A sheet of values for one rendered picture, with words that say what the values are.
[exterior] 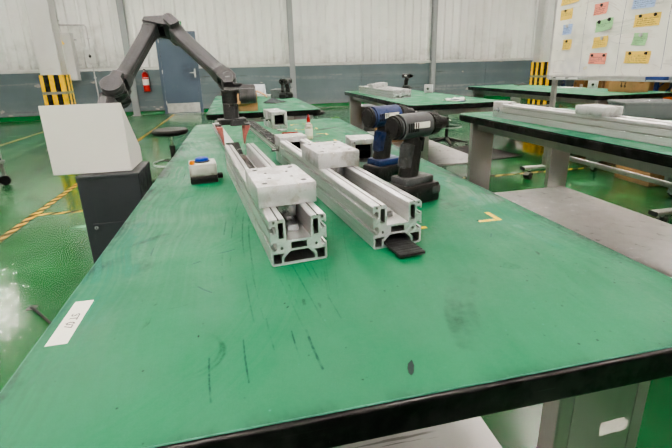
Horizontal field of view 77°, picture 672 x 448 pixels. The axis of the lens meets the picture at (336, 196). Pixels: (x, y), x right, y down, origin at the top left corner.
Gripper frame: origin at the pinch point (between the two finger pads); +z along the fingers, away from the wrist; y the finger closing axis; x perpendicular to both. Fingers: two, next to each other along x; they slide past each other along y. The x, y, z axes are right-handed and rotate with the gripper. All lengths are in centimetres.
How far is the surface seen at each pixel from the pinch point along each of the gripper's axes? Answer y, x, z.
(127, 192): -39.0, -7.9, 12.6
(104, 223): -48, -7, 23
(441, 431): 30, -96, 62
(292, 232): -5, -97, 2
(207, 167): -13.7, -35.6, 1.1
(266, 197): -9, -93, -4
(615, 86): 424, 155, 3
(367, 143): 38, -39, -2
